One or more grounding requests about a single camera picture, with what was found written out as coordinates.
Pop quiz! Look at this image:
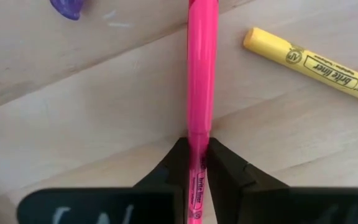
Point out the purple marker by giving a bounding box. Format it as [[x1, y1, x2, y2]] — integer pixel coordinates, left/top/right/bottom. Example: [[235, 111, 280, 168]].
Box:
[[48, 0, 86, 21]]

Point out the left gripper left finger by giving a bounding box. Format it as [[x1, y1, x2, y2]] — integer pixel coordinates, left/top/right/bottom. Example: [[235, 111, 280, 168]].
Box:
[[16, 136, 190, 224]]

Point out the yellow highlighter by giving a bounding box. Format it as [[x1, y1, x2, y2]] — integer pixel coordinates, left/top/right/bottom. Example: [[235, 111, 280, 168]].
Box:
[[242, 27, 358, 108]]

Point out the pink highlighter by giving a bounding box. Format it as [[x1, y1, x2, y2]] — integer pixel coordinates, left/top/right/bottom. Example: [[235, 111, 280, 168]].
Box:
[[186, 0, 219, 224]]

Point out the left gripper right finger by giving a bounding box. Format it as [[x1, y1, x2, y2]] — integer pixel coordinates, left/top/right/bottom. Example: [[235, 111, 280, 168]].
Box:
[[206, 137, 358, 224]]

